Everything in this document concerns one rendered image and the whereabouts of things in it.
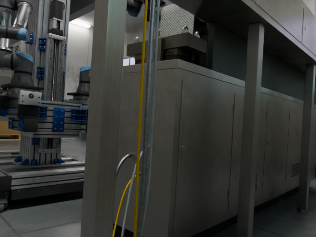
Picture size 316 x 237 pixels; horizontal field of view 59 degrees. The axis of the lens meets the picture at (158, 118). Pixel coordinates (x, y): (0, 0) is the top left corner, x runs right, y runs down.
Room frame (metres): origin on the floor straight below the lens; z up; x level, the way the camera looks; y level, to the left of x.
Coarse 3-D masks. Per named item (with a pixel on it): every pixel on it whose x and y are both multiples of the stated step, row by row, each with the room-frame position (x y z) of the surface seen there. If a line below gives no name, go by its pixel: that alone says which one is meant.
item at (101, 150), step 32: (96, 0) 0.70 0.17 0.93; (96, 32) 0.70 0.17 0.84; (256, 32) 1.35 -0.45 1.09; (96, 64) 0.69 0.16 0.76; (256, 64) 1.34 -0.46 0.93; (96, 96) 0.69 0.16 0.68; (256, 96) 1.35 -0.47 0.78; (96, 128) 0.68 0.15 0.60; (256, 128) 1.36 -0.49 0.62; (96, 160) 0.68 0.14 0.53; (256, 160) 1.38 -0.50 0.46; (96, 192) 0.67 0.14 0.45; (96, 224) 0.68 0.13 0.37
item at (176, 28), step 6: (168, 24) 1.56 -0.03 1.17; (174, 24) 1.53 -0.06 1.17; (180, 24) 1.50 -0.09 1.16; (186, 24) 1.47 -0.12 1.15; (192, 24) 1.44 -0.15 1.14; (162, 30) 1.58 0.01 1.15; (168, 30) 1.55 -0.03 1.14; (174, 30) 1.52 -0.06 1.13; (180, 30) 1.50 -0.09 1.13; (192, 30) 1.44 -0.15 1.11; (162, 36) 1.58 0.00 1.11
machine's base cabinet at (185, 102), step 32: (128, 96) 1.37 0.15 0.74; (160, 96) 1.23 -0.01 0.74; (192, 96) 1.25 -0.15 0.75; (224, 96) 1.47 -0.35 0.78; (128, 128) 1.36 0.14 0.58; (160, 128) 1.22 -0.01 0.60; (192, 128) 1.27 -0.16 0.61; (224, 128) 1.49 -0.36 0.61; (288, 128) 2.29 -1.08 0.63; (128, 160) 1.35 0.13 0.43; (160, 160) 1.21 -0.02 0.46; (192, 160) 1.28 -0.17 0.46; (224, 160) 1.50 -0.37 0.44; (288, 160) 2.32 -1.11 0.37; (160, 192) 1.21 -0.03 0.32; (192, 192) 1.29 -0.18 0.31; (224, 192) 1.52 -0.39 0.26; (256, 192) 1.85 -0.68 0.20; (288, 192) 2.50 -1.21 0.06; (128, 224) 1.33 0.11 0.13; (160, 224) 1.20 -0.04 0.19; (192, 224) 1.30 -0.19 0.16; (224, 224) 1.62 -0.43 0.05
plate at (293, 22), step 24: (192, 0) 1.15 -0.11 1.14; (216, 0) 1.14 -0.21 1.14; (240, 0) 1.13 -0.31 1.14; (264, 0) 1.29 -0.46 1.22; (288, 0) 1.53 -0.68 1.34; (240, 24) 1.39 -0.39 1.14; (264, 24) 1.37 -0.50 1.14; (288, 24) 1.55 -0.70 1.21; (312, 24) 1.92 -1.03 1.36; (264, 48) 1.80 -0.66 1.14; (288, 48) 1.76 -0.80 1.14; (312, 48) 1.94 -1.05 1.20
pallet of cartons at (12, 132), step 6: (0, 126) 6.01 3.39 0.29; (6, 126) 6.09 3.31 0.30; (0, 132) 6.02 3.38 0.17; (6, 132) 6.09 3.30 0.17; (12, 132) 6.18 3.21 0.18; (18, 132) 6.27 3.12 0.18; (0, 138) 6.32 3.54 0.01; (6, 138) 6.39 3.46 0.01; (12, 138) 6.48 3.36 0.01; (18, 138) 6.29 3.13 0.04
